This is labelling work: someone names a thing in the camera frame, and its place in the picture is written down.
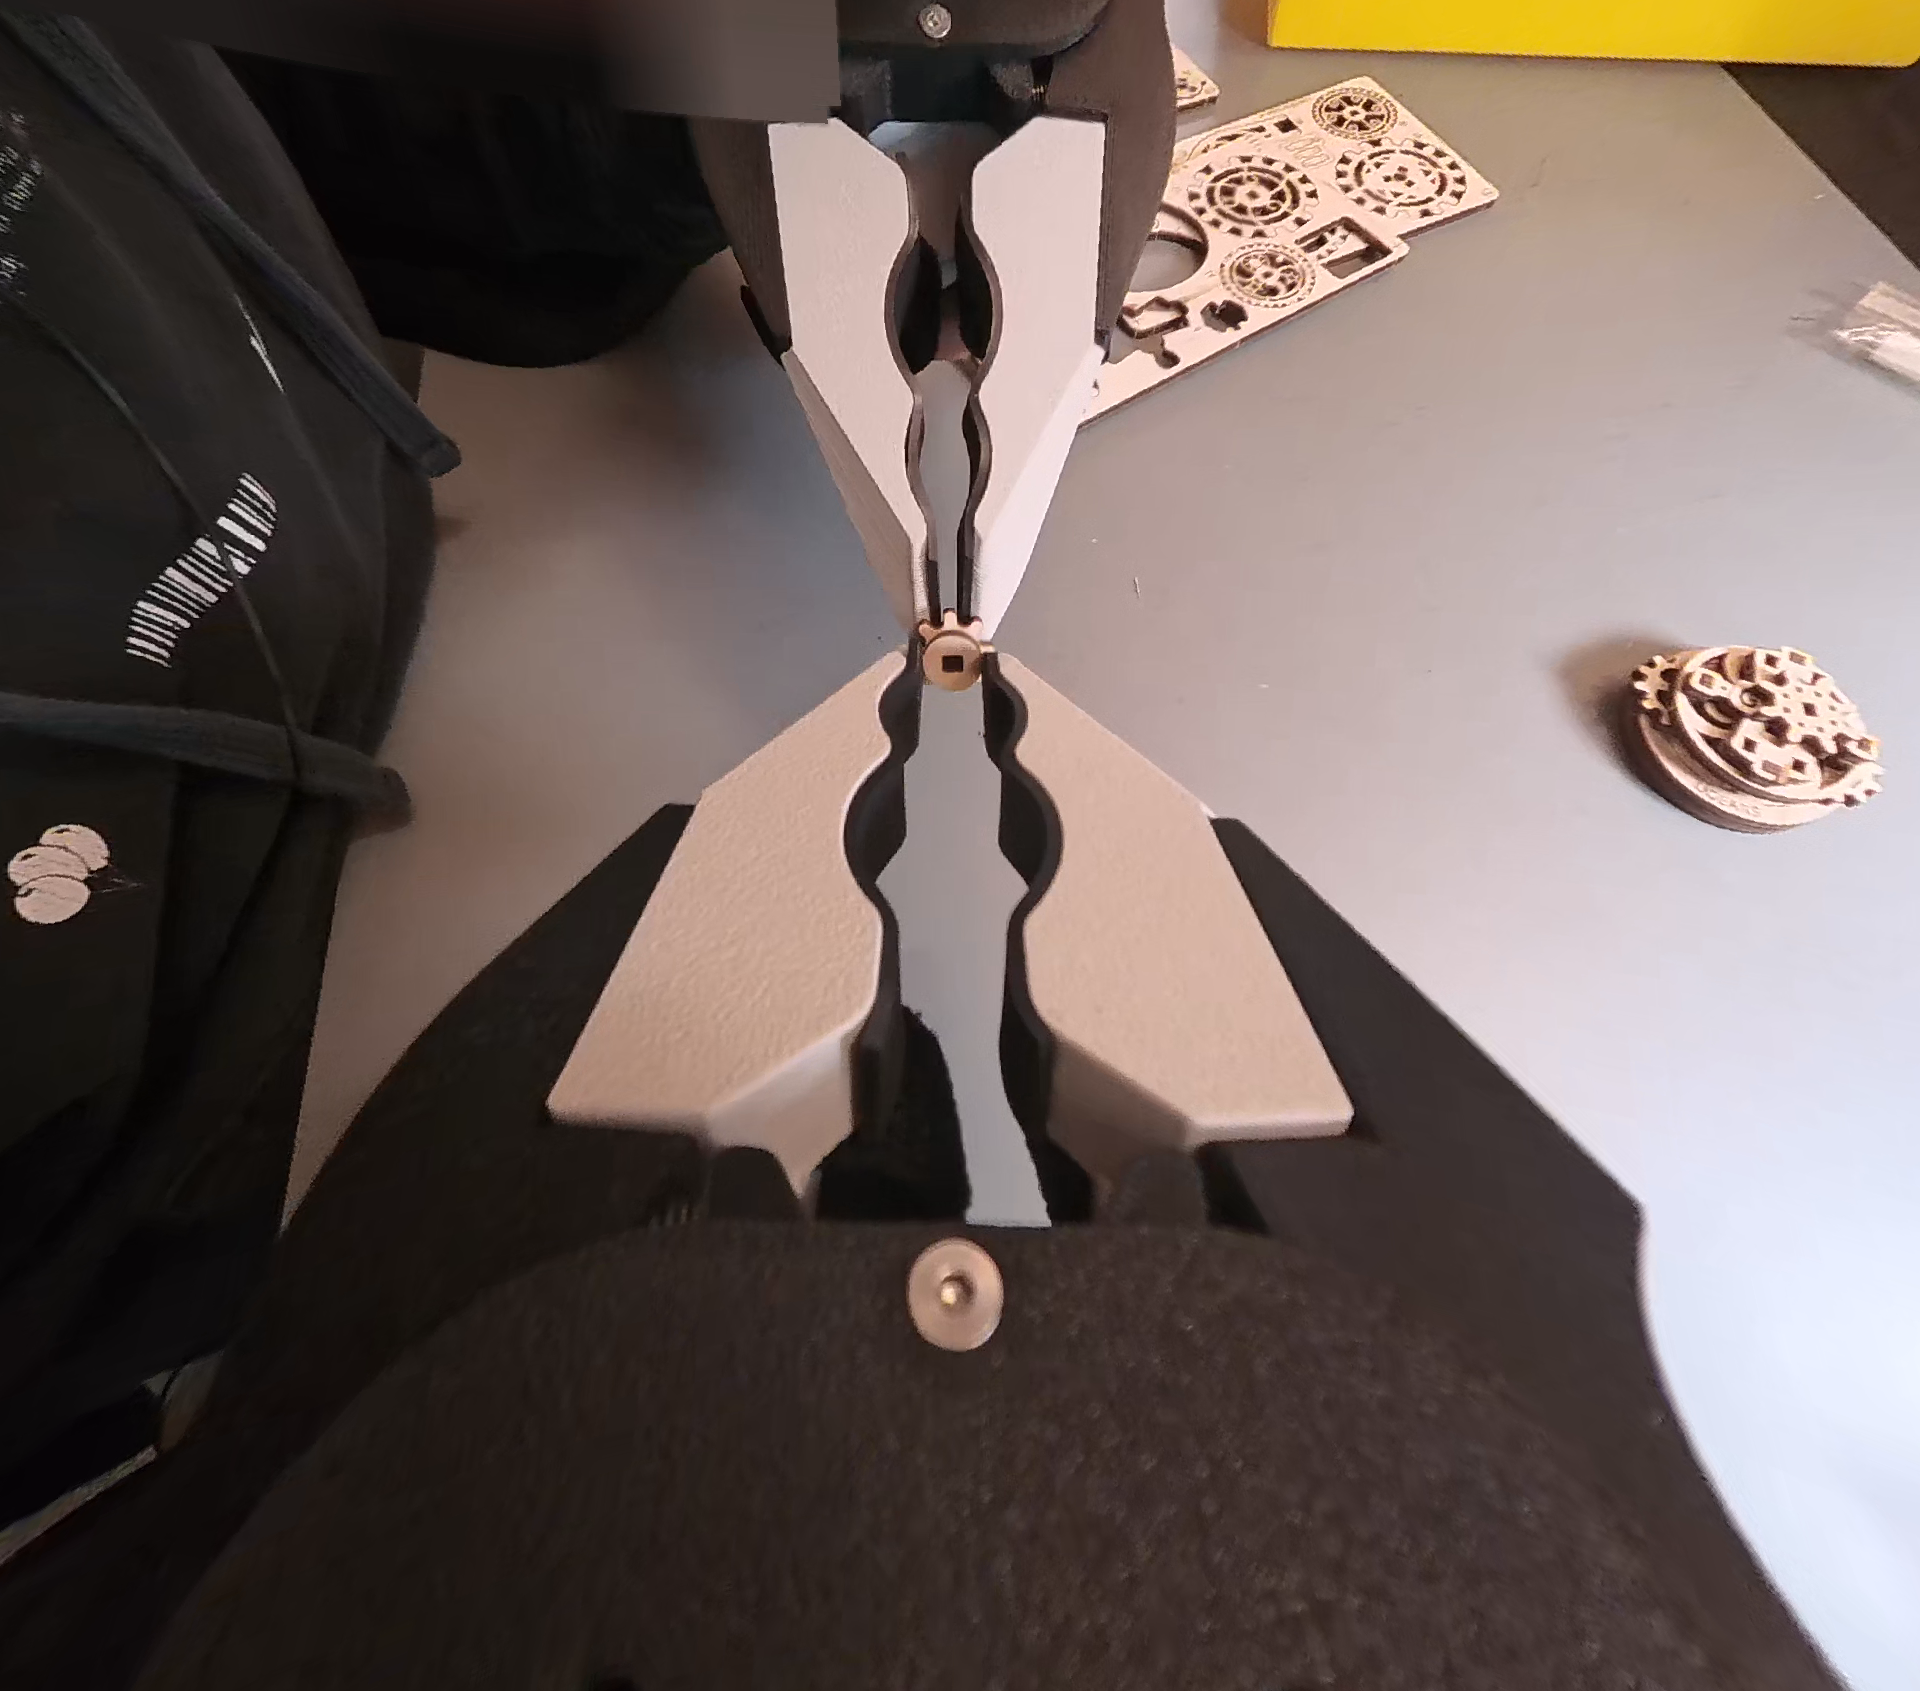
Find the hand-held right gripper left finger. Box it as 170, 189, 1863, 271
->
547, 649, 925, 1205

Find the round wooden gear model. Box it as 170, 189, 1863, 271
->
1627, 642, 1886, 834

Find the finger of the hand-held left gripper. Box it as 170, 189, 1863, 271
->
764, 121, 962, 628
953, 109, 1115, 631

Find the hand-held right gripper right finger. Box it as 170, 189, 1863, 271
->
974, 670, 1350, 1199

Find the clear plastic bag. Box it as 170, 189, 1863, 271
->
1791, 280, 1920, 380

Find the grey desk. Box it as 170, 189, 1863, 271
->
277, 0, 1920, 1691

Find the large plywood parts sheet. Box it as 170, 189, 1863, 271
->
1075, 75, 1503, 427

